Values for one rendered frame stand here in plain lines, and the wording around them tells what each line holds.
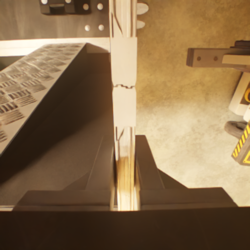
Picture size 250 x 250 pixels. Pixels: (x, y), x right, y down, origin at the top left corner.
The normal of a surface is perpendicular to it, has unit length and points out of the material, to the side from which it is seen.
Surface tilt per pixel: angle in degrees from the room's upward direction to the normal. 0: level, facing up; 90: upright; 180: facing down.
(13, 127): 80
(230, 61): 30
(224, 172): 0
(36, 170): 90
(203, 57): 0
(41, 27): 0
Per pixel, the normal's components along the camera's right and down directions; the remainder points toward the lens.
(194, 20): 0.01, 0.44
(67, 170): -0.01, -0.90
